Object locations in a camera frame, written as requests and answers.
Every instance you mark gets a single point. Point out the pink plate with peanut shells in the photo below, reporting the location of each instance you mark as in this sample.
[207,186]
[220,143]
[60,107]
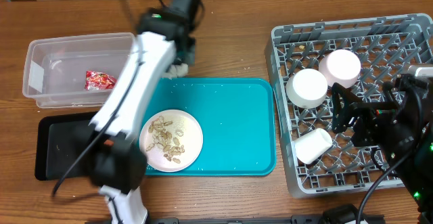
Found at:
[171,140]

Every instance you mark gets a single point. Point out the clear plastic bin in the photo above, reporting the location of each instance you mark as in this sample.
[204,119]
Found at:
[55,69]

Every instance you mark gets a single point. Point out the white bowl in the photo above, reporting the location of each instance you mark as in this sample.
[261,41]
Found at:
[307,88]

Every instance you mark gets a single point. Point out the black rectangular tray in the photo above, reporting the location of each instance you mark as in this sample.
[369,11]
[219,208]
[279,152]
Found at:
[58,147]

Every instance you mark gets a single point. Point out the grey dishwasher rack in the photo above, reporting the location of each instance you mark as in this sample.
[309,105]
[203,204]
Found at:
[384,46]

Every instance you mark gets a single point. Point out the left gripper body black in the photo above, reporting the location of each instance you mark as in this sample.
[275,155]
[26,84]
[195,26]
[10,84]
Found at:
[184,53]

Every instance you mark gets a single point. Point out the white tissue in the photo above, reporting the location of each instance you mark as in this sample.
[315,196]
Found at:
[176,71]

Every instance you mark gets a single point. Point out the teal serving tray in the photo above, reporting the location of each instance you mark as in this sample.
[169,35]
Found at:
[237,120]

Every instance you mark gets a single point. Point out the pink bowl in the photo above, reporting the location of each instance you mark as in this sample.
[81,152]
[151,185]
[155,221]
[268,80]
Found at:
[340,66]

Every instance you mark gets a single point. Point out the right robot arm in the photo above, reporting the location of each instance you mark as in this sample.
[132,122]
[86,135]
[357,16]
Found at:
[401,126]

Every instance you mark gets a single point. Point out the red snack wrapper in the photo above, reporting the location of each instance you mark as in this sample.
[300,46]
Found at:
[98,81]

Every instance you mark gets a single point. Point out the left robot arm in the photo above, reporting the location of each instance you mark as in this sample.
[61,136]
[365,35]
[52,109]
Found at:
[113,159]

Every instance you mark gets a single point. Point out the white cup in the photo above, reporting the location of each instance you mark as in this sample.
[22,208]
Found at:
[312,145]

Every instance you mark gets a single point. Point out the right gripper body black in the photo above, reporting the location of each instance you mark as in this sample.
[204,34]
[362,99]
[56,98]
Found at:
[368,130]

